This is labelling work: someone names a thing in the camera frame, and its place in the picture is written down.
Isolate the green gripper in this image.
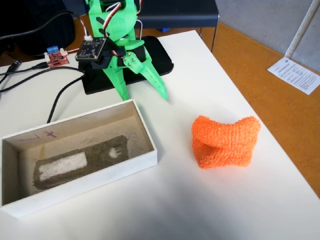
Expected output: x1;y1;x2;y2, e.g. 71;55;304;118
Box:
88;6;169;101

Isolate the black chair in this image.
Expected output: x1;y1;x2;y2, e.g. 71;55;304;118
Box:
136;0;220;53

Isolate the red controller board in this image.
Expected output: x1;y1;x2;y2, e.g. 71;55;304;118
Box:
44;45;71;69

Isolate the orange knitted cloth bundle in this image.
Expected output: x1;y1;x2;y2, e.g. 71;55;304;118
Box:
191;114;262;171

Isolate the white open cardboard box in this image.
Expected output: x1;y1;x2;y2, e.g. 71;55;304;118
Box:
0;98;159;220

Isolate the black bag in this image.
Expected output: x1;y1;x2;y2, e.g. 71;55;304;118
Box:
0;0;76;60

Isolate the white printed paper sheet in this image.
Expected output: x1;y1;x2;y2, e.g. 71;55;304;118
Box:
266;56;320;96

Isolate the white metal pole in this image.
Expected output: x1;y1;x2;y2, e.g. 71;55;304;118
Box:
284;0;320;59

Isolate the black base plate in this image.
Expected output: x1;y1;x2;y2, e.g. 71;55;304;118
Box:
78;35;175;96

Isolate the black camera circuit board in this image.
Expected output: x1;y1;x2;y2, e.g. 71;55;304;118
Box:
75;37;109;62

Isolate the red white servo wire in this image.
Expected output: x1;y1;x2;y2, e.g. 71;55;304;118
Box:
66;17;91;54

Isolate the thick black cable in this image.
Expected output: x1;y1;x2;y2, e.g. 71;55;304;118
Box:
46;74;87;124

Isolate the thin black cable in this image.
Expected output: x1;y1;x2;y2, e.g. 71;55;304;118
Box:
0;66;86;94

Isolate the black usb cable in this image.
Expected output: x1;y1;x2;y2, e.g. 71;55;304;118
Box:
0;61;49;86

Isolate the black barrel plug cable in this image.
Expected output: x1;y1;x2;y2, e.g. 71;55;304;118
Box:
0;59;23;76

